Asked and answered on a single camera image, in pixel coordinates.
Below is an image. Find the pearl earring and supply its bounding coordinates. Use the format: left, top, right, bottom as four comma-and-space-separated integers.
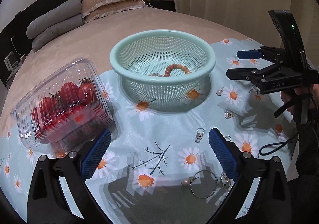
181, 177, 194, 186
216, 86, 224, 97

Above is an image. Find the round crystal pendant earring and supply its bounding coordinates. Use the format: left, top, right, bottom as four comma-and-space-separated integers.
224, 111, 234, 119

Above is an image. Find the large silver hoop bangle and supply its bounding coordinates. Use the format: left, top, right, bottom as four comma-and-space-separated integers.
189, 169, 218, 199

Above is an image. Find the crystal drop hoop earring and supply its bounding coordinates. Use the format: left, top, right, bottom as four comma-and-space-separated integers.
195, 127, 205, 143

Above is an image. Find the operator hand on handle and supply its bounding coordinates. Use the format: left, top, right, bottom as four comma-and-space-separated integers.
281, 87, 317, 124

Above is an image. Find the mint green mesh basket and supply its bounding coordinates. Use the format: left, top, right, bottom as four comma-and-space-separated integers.
110, 30, 216, 107

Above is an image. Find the clear plastic tomato box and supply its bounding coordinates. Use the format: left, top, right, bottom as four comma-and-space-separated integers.
11, 58, 114, 154

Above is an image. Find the daisy print blue cloth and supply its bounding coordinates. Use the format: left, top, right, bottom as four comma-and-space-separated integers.
0, 37, 300, 224

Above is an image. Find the lower beige frilled pillow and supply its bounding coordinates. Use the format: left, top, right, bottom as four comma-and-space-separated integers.
84, 0, 144, 23

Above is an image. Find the white device on nightstand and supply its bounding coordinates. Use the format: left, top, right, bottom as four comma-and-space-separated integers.
4, 51, 20, 72

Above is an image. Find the beige bed cover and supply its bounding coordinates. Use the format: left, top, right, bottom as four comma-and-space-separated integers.
1, 8, 247, 135

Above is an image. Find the lower grey pillow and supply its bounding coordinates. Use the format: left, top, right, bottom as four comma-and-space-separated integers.
32, 14, 83, 52

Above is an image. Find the grey pillow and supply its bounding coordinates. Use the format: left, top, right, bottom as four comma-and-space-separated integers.
32, 14, 83, 52
26, 0, 82, 39

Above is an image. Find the upper grey pillow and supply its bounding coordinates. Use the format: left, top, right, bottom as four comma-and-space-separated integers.
26, 0, 82, 39

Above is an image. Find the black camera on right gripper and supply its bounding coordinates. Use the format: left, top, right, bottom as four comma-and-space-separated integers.
268, 10, 307, 70

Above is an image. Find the orange bead bracelet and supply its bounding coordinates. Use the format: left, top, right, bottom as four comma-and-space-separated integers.
164, 63, 191, 77

